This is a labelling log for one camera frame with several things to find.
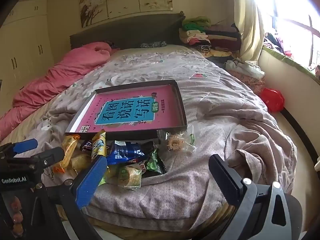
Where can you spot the cream curtain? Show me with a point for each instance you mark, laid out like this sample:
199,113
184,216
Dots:
248,25

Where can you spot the red plastic bag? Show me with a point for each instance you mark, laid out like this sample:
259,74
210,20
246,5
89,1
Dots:
272,100

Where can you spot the pink and blue book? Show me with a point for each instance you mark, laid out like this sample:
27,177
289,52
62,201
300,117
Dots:
130,110

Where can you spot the person's left hand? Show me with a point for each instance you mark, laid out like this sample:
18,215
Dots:
17,216

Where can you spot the pile of folded clothes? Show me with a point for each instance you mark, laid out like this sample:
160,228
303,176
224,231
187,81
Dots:
215,37

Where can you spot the orange yellow snack packet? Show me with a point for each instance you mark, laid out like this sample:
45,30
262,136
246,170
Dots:
68,146

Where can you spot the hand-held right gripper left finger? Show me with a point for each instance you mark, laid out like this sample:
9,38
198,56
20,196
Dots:
91,182

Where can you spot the pink floral cushion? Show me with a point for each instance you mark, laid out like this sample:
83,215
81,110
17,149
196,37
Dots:
252,82

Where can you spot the window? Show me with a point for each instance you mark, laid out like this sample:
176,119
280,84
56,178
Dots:
292,10

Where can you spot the grey bed headboard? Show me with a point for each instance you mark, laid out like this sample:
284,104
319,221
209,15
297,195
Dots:
125,31

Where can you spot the pale yellow bun packet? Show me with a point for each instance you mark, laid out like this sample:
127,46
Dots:
81,162

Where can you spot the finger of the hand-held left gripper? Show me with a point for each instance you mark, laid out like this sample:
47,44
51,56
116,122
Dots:
50,156
25,147

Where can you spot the cream wardrobe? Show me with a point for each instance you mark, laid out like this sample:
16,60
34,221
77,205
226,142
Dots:
25,45

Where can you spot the clear cookie packet green label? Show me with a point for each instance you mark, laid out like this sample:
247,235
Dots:
178,141

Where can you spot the pink duvet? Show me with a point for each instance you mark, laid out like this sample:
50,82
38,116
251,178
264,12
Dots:
62,75

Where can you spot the green yellow snack packet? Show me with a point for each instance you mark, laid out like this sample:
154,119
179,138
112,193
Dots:
110,172

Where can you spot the shallow grey cardboard box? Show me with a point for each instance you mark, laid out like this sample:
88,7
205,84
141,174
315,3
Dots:
180,100

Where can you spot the green edged windowsill mat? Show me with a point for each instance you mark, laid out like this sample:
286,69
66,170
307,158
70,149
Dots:
287,61

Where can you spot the white cloth bundle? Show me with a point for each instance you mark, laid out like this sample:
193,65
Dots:
246,67

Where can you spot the brown chocolate bar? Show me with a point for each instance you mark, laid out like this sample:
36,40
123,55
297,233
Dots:
86,146

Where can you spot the yellow snack packet blue print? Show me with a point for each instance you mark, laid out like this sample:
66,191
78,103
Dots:
98,145

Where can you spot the dark patterned pillow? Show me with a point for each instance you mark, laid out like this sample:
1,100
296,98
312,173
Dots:
153,44

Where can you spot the black green pea packet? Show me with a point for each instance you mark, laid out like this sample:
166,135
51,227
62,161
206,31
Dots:
155,165

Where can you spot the clear round cracker packet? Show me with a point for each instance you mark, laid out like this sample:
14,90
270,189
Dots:
130,177

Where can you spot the red white snack packet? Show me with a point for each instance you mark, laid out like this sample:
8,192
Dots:
137,166

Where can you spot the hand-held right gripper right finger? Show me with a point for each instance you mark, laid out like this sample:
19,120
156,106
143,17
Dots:
225,177

